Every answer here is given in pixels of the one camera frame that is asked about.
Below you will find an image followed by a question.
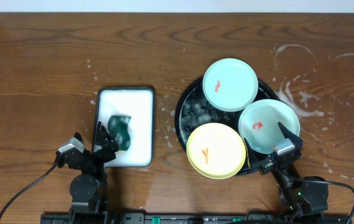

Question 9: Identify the left black cable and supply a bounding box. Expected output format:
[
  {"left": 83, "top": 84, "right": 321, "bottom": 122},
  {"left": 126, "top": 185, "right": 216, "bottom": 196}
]
[{"left": 0, "top": 161, "right": 59, "bottom": 224}]

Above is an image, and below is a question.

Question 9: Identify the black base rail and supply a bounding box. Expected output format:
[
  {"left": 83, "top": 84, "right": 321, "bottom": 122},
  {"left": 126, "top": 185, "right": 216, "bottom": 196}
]
[{"left": 39, "top": 212, "right": 352, "bottom": 224}]

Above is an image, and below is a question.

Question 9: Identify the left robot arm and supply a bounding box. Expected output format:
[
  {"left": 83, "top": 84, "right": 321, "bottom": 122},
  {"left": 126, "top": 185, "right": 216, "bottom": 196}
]
[{"left": 54, "top": 122, "right": 119, "bottom": 223}]

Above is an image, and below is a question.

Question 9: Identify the green yellow sponge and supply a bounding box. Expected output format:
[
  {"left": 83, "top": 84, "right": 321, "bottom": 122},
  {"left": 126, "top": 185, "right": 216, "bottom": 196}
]
[{"left": 108, "top": 115, "right": 131, "bottom": 151}]

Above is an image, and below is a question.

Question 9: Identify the black rectangular soap tray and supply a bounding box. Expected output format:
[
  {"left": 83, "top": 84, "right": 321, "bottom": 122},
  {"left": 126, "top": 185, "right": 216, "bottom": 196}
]
[{"left": 95, "top": 86, "right": 154, "bottom": 167}]

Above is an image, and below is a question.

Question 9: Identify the light green plate top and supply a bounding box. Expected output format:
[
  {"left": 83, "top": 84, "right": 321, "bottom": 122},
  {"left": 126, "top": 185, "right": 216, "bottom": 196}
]
[{"left": 202, "top": 58, "right": 258, "bottom": 112}]

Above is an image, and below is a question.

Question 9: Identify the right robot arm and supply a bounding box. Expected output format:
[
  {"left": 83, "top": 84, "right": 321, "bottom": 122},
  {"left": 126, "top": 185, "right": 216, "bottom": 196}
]
[{"left": 244, "top": 122, "right": 328, "bottom": 223}]

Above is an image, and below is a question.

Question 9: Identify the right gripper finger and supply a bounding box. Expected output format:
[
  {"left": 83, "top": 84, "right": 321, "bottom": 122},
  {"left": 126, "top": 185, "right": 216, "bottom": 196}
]
[
  {"left": 243, "top": 138, "right": 259, "bottom": 170},
  {"left": 277, "top": 122, "right": 303, "bottom": 145}
]

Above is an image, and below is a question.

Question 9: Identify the yellow plate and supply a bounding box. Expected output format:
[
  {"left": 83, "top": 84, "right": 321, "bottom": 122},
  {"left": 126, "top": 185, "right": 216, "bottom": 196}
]
[{"left": 186, "top": 123, "right": 246, "bottom": 179}]

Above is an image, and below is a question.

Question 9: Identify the light green plate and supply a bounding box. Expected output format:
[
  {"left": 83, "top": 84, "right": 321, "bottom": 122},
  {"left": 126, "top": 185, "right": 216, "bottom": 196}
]
[
  {"left": 238, "top": 99, "right": 300, "bottom": 154},
  {"left": 202, "top": 58, "right": 258, "bottom": 112}
]

